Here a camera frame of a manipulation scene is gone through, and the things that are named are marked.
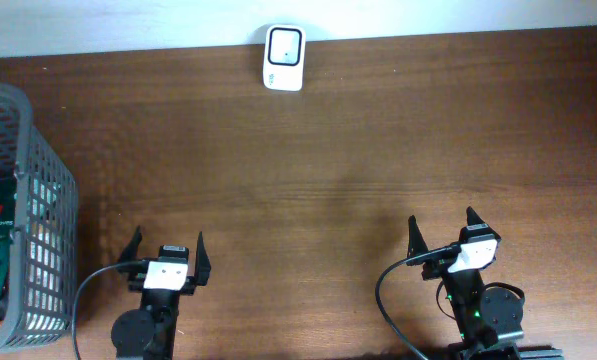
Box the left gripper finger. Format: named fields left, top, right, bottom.
left=194, top=232, right=212, bottom=286
left=117, top=226, right=142, bottom=273

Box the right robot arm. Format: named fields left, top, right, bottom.
left=407, top=207, right=525, bottom=359

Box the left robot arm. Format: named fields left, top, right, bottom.
left=111, top=228, right=211, bottom=359

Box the grey plastic basket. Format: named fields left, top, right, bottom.
left=0, top=83, right=78, bottom=354

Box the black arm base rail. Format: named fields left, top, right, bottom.
left=447, top=344, right=565, bottom=360

